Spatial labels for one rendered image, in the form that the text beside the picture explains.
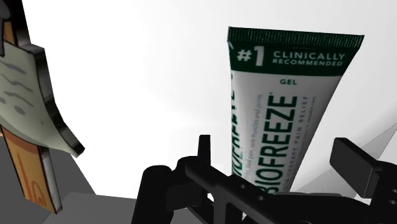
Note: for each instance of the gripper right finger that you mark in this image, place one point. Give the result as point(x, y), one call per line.
point(356, 167)

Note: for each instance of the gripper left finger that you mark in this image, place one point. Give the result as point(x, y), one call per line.
point(217, 186)

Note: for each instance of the green and white gel tube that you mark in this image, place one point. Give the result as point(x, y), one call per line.
point(279, 108)

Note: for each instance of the pale and orange black-edged figure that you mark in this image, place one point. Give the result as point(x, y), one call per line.
point(28, 105)

